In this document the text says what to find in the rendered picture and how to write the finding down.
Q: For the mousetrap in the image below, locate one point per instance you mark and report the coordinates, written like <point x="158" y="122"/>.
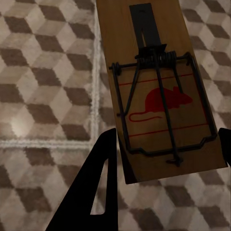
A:
<point x="163" y="117"/>

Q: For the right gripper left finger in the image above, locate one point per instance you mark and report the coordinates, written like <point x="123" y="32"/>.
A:
<point x="73" y="214"/>

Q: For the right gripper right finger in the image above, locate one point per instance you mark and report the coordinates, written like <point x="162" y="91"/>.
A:
<point x="225" y="138"/>

